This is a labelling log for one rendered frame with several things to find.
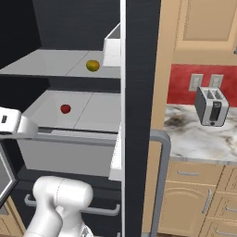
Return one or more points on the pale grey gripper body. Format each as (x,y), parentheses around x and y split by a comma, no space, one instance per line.
(28,128)

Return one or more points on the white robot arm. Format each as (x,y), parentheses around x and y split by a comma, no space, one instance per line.
(58,200)

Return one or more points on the red tomato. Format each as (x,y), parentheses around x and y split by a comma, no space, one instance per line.
(65,108)

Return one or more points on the grey fridge crisper drawer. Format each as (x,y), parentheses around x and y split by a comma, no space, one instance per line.
(68,154)

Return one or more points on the grey fridge shelf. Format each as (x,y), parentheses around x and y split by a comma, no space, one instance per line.
(92,111)
(52,63)

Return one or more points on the yellow-green orange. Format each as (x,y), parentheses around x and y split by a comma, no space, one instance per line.
(92,65)

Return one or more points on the white fridge door bin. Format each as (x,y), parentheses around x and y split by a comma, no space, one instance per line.
(111,51)

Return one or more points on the black fridge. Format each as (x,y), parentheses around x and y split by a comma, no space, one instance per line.
(77,24)

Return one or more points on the black fridge door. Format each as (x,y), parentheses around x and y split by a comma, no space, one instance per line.
(142,77)

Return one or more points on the tan base cupboard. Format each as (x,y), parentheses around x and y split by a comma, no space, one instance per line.
(9,222)

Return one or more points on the tan base cupboard door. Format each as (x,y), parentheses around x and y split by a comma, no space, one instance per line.
(182,209)

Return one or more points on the silver toaster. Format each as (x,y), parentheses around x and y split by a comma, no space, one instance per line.
(211,106)

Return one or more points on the tan drawer front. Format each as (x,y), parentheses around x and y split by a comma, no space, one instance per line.
(231,180)
(219,206)
(209,230)
(209,174)

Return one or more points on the grey wall outlet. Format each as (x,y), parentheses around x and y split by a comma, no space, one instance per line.
(216,81)
(195,82)

